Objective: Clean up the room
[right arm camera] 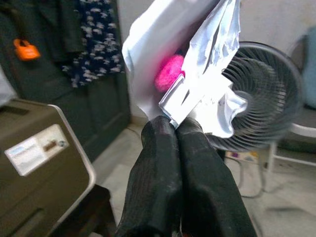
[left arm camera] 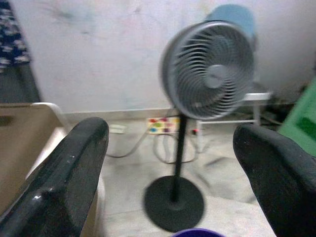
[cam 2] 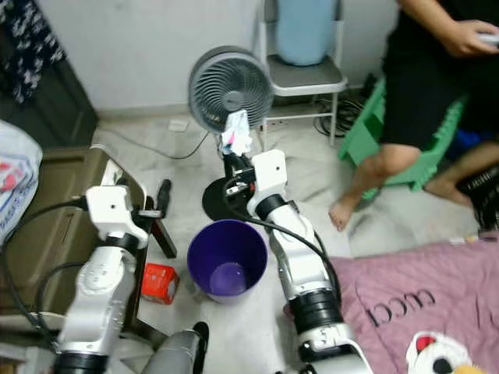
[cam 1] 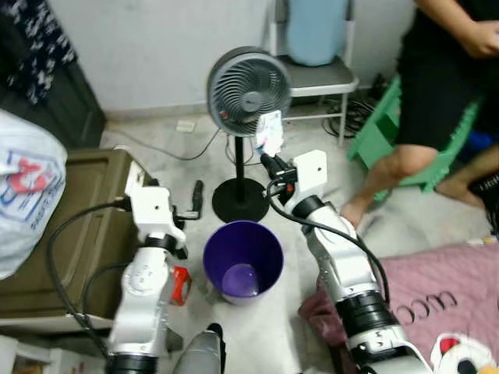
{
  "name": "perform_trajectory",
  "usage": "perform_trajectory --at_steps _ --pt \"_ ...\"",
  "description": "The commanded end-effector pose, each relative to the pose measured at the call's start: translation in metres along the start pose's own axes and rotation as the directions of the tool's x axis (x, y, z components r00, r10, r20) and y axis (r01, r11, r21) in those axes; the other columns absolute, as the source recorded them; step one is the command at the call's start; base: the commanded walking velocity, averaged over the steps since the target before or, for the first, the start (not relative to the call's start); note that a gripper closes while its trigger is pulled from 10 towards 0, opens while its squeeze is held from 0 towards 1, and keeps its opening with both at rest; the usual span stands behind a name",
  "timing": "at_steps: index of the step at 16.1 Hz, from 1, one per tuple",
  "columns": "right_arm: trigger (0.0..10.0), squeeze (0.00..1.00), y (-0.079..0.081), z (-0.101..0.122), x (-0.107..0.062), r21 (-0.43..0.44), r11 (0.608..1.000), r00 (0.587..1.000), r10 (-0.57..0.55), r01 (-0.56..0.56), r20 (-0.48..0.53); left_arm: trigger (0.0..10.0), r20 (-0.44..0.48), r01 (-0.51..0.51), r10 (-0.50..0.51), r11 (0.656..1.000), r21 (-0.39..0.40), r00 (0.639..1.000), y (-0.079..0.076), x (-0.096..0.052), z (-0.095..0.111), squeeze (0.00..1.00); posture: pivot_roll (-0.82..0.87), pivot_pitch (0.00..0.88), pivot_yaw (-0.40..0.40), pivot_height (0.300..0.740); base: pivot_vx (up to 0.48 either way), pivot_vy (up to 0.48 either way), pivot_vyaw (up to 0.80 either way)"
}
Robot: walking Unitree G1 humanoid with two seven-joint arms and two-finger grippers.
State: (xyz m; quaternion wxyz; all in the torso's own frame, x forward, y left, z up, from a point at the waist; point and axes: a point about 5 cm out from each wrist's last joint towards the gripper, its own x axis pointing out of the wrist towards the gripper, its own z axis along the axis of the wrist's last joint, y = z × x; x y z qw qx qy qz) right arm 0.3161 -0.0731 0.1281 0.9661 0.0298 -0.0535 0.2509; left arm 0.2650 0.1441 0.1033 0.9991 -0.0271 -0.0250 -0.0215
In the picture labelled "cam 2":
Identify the pink cartoon print blanket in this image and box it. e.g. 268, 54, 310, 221
285, 238, 499, 374

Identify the person in black clothes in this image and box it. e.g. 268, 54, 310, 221
327, 0, 499, 233

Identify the purple waste bin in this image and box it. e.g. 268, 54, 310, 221
186, 219, 268, 305

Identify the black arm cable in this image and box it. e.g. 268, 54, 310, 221
0, 197, 88, 351
222, 178, 342, 305

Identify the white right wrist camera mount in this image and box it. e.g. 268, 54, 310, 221
251, 150, 288, 202

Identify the small red box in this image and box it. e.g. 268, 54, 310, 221
140, 263, 181, 305

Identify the dark floral cloth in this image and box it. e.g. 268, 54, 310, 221
0, 0, 65, 102

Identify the grey folding chair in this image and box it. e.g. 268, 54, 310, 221
259, 0, 349, 149

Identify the white blue paper wrapper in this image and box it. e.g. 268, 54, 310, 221
220, 110, 252, 157

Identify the person's right hand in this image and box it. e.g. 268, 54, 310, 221
441, 21, 498, 59

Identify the white printed bag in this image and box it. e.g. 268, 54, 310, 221
0, 118, 44, 244

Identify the green plastic basket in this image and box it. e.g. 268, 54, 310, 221
338, 76, 469, 192

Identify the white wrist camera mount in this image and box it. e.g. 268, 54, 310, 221
251, 150, 288, 202
86, 185, 145, 249

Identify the grey left robot leg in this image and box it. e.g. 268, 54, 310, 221
144, 321, 210, 374

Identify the grey handheld controller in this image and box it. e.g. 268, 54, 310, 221
477, 31, 499, 49

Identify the dark wooden cabinet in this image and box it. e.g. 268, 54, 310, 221
0, 47, 98, 149

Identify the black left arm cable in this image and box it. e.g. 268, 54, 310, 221
0, 197, 88, 351

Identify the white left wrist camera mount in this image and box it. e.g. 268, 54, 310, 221
86, 185, 145, 249

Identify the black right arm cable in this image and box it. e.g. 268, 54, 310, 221
222, 178, 342, 305

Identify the light blue cushion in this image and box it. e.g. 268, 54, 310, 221
274, 0, 338, 68

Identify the grey standing fan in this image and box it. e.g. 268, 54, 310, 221
187, 45, 275, 223

